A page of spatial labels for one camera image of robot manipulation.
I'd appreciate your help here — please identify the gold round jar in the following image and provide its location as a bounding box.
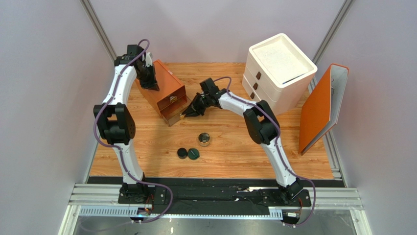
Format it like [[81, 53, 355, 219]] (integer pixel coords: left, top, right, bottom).
[[198, 132, 211, 147]]

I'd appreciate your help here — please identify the white three-drawer cabinet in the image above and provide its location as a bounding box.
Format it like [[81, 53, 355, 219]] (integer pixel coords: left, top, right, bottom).
[[242, 33, 317, 115]]

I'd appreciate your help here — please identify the aluminium frame rail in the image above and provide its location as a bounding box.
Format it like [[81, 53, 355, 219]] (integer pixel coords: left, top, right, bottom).
[[58, 184, 372, 235]]

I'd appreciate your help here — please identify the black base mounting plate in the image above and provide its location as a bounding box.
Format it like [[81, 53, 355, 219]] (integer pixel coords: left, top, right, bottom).
[[87, 176, 314, 216]]

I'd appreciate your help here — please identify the black round compact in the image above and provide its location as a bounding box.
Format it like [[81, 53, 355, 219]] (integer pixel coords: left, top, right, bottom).
[[177, 148, 188, 159]]

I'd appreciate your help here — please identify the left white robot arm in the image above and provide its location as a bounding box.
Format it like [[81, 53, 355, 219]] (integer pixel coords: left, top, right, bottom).
[[93, 45, 160, 202]]

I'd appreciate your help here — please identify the purple cable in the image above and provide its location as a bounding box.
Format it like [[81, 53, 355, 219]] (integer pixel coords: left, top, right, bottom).
[[93, 39, 175, 226], [213, 76, 317, 228]]

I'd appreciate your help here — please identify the orange drawer box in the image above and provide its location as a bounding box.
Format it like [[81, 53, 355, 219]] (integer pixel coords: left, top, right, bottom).
[[136, 59, 190, 117]]

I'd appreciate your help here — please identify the orange binder folder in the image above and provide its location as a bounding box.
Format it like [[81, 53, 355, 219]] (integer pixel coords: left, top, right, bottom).
[[299, 64, 349, 155]]

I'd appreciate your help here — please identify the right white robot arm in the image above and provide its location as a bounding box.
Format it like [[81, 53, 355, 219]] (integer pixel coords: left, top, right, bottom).
[[181, 78, 302, 200]]

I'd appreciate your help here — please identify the dark green round compact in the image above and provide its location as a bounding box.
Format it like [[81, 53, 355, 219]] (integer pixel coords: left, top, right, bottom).
[[187, 148, 200, 160]]

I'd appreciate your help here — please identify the clear bottom drawer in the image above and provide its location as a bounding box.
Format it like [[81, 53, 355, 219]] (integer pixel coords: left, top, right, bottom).
[[161, 100, 190, 126]]

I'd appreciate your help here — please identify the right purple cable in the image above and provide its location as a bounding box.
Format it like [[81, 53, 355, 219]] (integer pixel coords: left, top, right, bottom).
[[213, 76, 317, 228]]

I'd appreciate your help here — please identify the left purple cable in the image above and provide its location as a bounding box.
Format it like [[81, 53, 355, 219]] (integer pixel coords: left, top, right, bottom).
[[93, 39, 175, 226]]

